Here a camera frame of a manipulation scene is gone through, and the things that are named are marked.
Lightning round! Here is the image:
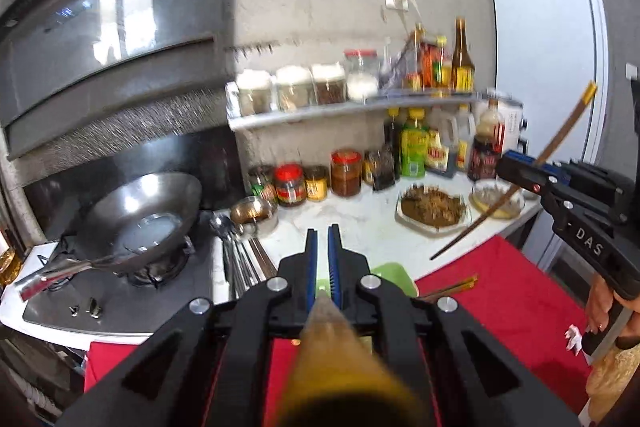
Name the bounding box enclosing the red-lidded glass sugar jar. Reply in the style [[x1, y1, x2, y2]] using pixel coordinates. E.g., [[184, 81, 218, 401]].
[[344, 49, 380, 102]]

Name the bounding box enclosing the person's right hand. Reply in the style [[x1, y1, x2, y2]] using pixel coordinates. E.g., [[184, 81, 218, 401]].
[[584, 278, 621, 345]]

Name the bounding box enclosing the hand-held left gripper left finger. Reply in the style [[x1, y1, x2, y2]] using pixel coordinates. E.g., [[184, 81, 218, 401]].
[[57, 229, 321, 427]]

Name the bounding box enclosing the white-lidded spice jar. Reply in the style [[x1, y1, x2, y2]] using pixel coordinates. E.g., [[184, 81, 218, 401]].
[[311, 63, 347, 105], [275, 65, 313, 112], [235, 69, 273, 116]]

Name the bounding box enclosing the glass bowl of food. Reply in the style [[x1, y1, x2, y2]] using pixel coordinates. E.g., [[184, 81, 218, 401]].
[[470, 179, 526, 220]]

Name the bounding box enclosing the green plastic utensil holder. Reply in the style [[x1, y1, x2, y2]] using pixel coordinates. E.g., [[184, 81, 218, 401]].
[[372, 262, 418, 300]]

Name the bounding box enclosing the small steel bowl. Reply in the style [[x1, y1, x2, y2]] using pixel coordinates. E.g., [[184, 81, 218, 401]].
[[230, 196, 279, 238]]

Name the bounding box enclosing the green-label jar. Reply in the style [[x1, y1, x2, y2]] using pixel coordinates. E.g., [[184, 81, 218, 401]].
[[248, 165, 277, 205]]

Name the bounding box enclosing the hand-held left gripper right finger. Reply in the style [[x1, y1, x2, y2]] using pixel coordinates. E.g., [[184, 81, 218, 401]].
[[327, 226, 581, 427]]

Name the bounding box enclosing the dark spice bag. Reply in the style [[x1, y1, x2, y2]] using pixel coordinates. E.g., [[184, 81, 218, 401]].
[[364, 146, 401, 192]]

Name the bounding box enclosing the red seasoning packet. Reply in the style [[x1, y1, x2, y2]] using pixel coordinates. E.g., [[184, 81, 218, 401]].
[[420, 41, 438, 88]]

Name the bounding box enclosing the yellow-label jar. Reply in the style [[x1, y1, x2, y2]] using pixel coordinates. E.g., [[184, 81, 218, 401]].
[[304, 165, 330, 202]]

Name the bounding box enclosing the white kitchen appliance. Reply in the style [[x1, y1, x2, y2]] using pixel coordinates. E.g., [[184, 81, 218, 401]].
[[492, 94, 528, 152]]

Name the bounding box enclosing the white wall shelf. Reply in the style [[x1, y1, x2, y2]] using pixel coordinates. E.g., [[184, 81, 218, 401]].
[[225, 82, 481, 131]]

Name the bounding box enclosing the plate of cooked food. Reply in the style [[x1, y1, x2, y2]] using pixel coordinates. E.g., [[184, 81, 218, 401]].
[[396, 184, 472, 235]]

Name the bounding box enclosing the white paper scrap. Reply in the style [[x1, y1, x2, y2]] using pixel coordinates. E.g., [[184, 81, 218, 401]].
[[565, 324, 586, 358]]

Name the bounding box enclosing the tall dark sauce bottle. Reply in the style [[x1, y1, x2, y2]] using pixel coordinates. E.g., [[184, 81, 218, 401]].
[[451, 18, 476, 94]]

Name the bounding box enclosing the large brown sauce bottle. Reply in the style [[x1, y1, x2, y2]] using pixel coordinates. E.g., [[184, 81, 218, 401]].
[[467, 99, 503, 182]]

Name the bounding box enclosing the green plastic bottle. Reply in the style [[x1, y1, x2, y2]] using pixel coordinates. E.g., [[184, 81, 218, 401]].
[[400, 108, 430, 180]]

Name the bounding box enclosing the steel gas stove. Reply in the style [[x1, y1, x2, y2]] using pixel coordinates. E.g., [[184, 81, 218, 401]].
[[22, 222, 216, 338]]

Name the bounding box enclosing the pale plastic jug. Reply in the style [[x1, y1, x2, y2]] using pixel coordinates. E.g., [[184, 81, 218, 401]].
[[452, 103, 477, 172]]

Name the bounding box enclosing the red-lidded chili jar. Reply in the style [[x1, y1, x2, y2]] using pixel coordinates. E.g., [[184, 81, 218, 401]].
[[330, 149, 362, 196]]

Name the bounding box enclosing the dark bottle with yellow cap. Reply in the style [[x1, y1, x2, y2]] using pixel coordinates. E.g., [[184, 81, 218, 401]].
[[382, 107, 405, 178]]

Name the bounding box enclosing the white refrigerator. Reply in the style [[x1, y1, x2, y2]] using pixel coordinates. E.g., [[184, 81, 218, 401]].
[[489, 0, 611, 258]]

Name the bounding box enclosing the glass condiment cup with spoon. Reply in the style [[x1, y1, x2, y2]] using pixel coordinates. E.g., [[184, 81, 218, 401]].
[[377, 37, 406, 90]]

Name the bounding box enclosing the small glass seasoning bottle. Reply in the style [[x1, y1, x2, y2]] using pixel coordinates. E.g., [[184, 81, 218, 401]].
[[405, 24, 426, 92]]

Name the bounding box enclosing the steel range hood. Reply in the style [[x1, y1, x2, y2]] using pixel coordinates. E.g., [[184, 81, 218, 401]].
[[0, 0, 223, 160]]

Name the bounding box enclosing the bundle of metal chopsticks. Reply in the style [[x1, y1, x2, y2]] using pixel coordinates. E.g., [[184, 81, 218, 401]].
[[235, 234, 277, 288]]

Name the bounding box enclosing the steel wok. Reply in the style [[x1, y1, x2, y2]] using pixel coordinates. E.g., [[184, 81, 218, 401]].
[[15, 172, 203, 300]]

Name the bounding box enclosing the orange bottle with yellow cap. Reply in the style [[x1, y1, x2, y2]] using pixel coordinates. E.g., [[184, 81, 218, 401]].
[[432, 36, 452, 90]]

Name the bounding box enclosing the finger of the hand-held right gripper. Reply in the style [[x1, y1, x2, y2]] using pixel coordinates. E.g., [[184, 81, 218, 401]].
[[506, 149, 573, 184], [496, 150, 558, 208]]

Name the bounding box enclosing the red tablecloth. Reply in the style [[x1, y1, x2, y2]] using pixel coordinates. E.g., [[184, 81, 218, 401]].
[[84, 234, 593, 427]]

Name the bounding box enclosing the white power cable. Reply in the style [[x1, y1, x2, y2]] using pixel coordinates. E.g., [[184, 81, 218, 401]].
[[405, 0, 427, 32]]

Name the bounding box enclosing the oil bottle with red cap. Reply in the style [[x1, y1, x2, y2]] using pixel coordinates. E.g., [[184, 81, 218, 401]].
[[0, 227, 23, 288]]

